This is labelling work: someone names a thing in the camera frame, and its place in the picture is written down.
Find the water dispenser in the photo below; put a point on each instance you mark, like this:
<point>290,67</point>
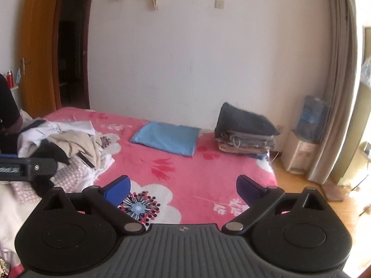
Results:
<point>298,154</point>

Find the wooden door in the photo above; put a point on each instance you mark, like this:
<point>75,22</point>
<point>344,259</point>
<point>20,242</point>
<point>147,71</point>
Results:
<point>53,55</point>

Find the wall switch plate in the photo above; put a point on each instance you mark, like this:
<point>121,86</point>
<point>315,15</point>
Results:
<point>219,4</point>

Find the brown floor mat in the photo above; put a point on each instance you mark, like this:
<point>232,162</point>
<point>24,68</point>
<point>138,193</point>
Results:
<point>334,192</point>

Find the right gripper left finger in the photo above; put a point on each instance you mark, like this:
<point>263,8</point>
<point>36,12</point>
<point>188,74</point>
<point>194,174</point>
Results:
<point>103,202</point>

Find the pink checkered white garment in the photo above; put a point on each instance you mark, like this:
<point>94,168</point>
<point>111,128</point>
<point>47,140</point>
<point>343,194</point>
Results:
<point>72,178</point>

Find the light blue garment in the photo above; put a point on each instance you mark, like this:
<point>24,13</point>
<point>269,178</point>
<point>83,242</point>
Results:
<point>179,140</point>

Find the red thermos bottle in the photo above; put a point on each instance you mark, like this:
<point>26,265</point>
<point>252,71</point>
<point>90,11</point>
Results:
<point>10,79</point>

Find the blue water bottle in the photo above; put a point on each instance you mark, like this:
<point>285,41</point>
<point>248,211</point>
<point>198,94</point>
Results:
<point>312,119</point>

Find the stack of folded clothes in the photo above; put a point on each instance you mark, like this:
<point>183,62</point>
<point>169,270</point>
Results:
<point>244,133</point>

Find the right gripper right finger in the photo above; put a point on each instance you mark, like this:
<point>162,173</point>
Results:
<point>261,201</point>

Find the pink floral blanket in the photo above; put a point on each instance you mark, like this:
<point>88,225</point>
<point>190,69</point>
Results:
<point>168,188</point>

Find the beige curtain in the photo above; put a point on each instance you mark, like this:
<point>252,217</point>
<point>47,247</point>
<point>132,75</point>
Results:
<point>341,88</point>

